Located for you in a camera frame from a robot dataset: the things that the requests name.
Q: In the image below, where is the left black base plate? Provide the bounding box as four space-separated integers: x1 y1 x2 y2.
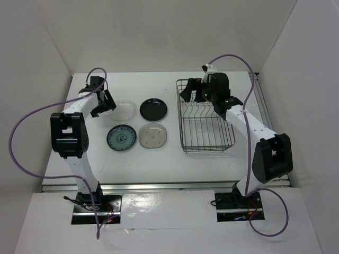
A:
71 195 122 225

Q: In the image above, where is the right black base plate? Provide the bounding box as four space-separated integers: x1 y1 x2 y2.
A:
210 193 265 222

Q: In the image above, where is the aluminium rail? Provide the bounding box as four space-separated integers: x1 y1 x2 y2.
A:
41 176 292 193
249 73 273 130

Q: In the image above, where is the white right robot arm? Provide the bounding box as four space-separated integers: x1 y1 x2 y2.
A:
180 72 293 207

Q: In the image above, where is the black glossy round plate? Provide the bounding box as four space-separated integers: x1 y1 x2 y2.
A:
139 98 168 122

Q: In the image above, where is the blue floral ceramic plate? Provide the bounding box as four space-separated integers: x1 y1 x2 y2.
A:
106 124 137 152

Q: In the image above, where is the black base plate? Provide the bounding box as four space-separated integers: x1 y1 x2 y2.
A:
71 195 122 225
210 193 265 222

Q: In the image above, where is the clear textured glass plate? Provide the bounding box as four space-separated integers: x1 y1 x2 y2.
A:
111 101 136 122

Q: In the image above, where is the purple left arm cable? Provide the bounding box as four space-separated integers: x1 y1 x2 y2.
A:
8 67 109 240

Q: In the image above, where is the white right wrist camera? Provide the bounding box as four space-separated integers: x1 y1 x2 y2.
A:
201 63 218 83

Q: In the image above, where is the grey wire dish rack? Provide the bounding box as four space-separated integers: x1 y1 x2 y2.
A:
176 79 236 154

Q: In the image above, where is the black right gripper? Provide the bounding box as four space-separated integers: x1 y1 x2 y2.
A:
180 78 217 103

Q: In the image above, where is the smoky grey glass plate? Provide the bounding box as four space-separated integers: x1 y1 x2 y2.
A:
138 123 167 149

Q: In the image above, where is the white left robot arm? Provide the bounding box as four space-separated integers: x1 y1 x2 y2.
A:
50 76 117 211

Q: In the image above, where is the aluminium front rail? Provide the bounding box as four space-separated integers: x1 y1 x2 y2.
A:
41 176 292 193

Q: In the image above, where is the aluminium right side rail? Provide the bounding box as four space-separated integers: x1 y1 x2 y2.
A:
249 73 273 130

